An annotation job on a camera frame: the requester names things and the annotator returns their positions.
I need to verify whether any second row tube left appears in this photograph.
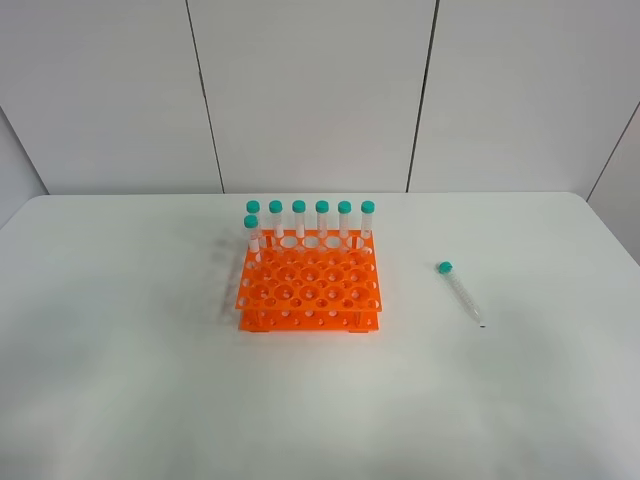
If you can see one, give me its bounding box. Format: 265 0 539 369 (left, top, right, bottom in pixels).
243 214 262 260

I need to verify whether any back row tube far left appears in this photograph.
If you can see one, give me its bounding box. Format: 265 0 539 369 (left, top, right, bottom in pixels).
246 200 262 234

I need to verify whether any orange test tube rack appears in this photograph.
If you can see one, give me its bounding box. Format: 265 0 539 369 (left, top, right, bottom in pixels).
235 229 383 333

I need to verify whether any teal cap test tube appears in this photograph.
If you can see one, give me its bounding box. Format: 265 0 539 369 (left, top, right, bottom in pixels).
436 261 485 328

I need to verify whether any back row tube far right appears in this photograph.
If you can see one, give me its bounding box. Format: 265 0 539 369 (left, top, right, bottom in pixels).
361 200 375 239

